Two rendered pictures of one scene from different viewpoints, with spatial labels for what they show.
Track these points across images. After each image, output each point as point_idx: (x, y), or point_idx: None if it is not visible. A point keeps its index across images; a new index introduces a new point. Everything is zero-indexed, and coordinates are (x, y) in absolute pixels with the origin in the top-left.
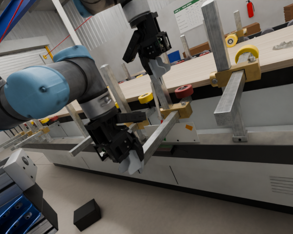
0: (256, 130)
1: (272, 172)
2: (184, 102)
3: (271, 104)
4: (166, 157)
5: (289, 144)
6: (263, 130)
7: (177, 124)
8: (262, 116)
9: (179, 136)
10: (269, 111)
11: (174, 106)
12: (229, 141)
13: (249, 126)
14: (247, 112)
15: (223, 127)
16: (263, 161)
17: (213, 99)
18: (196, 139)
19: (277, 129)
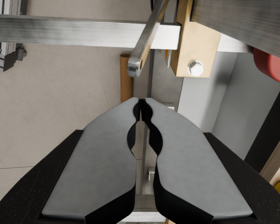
0: (211, 105)
1: None
2: (193, 75)
3: (228, 143)
4: None
5: (146, 146)
6: (208, 112)
7: (172, 22)
8: (225, 122)
9: (167, 11)
10: (224, 134)
11: (204, 33)
12: (158, 96)
13: (223, 98)
14: (234, 112)
15: (236, 62)
16: None
17: (278, 83)
18: (161, 50)
19: (204, 124)
